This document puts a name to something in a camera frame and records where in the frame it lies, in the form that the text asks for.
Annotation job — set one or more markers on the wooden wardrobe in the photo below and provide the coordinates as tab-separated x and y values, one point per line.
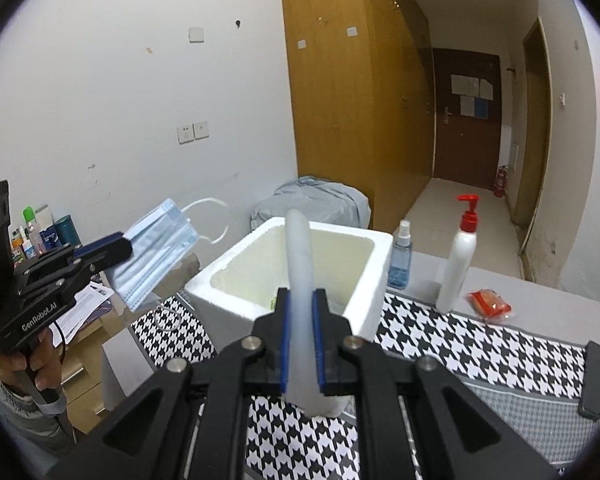
350	100

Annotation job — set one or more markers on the wooden side door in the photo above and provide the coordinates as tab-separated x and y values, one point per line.
532	135

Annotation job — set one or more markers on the wooden desk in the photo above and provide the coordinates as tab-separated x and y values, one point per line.
95	375

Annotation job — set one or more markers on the group of toiletry bottles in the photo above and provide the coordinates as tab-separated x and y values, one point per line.
45	232

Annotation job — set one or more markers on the dark brown door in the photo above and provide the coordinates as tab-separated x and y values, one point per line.
467	150

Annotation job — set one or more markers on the white foam tube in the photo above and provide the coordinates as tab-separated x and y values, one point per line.
300	270

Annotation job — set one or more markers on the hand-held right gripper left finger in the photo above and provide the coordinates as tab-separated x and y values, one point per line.
285	340

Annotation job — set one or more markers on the person's left hand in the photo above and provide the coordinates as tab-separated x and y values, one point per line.
47	355

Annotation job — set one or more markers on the white wall switch plate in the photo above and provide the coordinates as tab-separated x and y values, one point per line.
196	34

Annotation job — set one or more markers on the white pump bottle red cap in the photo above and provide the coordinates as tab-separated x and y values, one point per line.
457	270

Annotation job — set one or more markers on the person's left forearm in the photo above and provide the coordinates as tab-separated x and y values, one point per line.
15	405

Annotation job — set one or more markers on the red fire extinguisher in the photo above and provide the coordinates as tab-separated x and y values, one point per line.
501	182

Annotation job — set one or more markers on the grey cloth cover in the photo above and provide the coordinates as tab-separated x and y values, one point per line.
315	200

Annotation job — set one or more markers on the houndstooth tablecloth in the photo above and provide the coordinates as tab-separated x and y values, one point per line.
480	355

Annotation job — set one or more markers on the papers on door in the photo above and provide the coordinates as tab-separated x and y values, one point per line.
472	95

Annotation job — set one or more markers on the blue spray bottle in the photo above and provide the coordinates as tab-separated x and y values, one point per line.
399	260

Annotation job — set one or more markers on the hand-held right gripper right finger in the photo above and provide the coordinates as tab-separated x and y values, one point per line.
321	340

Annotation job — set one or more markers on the white foam box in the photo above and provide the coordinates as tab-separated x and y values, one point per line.
330	265

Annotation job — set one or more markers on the blue face mask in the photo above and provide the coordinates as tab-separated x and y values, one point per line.
150	255

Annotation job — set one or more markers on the double wall socket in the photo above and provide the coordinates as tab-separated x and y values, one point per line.
193	132

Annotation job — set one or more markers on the red snack packet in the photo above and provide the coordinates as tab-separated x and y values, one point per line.
490	304

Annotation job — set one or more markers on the printed papers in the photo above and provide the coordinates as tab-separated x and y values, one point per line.
87	305

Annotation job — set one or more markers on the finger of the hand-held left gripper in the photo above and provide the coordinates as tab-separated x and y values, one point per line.
105	241
107	255

